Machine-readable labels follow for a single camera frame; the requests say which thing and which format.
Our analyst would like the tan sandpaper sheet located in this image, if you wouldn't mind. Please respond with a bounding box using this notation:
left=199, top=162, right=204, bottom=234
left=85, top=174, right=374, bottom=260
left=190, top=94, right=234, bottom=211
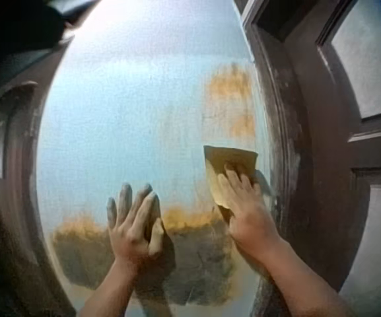
left=203, top=145, right=274, bottom=221

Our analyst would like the brown wooden door frame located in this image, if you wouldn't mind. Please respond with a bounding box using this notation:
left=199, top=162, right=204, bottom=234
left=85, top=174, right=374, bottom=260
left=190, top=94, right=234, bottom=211
left=0, top=32, right=77, bottom=317

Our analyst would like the person's left hand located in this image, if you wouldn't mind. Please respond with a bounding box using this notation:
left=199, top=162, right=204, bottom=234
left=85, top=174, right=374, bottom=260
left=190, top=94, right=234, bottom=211
left=106, top=181, right=166, bottom=265

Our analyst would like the person's right hand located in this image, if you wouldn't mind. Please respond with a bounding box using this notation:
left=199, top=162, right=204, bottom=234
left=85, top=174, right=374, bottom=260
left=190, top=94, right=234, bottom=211
left=216, top=166, right=286, bottom=256

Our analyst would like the brown wooden window with panes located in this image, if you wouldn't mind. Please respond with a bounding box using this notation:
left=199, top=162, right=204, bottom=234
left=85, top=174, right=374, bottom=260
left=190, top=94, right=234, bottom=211
left=232, top=0, right=381, bottom=317

